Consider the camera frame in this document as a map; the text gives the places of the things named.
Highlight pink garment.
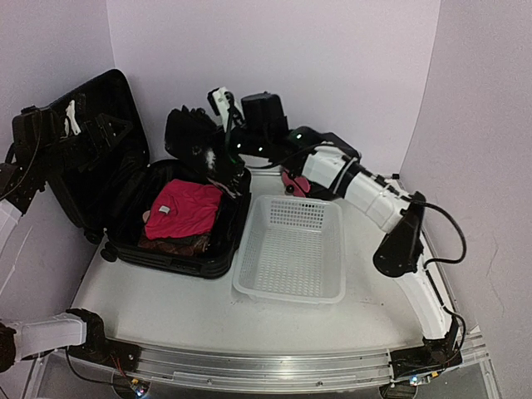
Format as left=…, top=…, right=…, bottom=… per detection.
left=145, top=180, right=222, bottom=240

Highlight aluminium rail frame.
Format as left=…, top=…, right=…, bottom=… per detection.
left=24, top=323, right=500, bottom=399

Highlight black white splatter jeans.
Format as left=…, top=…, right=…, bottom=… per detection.
left=165, top=106, right=237, bottom=184

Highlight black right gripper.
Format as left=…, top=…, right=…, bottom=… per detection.
left=203, top=124, right=268, bottom=161

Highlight black ribbed hard-shell suitcase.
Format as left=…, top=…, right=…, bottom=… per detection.
left=26, top=68, right=253, bottom=280

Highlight white perforated plastic basket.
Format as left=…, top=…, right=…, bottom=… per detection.
left=233, top=195, right=347, bottom=307

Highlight black pink drawer organizer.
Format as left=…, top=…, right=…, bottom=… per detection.
left=281, top=169, right=335, bottom=201

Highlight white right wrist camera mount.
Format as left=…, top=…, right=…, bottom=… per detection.
left=207, top=86, right=229, bottom=127

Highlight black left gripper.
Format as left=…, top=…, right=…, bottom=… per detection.
left=33, top=112, right=133, bottom=180

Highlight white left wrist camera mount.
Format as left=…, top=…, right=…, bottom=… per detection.
left=64, top=100, right=81, bottom=137

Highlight red plaid garment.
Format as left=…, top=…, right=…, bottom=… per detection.
left=138, top=234, right=210, bottom=256

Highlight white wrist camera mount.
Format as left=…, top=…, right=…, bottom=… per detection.
left=207, top=86, right=229, bottom=127
left=64, top=100, right=81, bottom=137

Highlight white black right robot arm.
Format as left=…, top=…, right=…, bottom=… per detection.
left=211, top=88, right=466, bottom=370

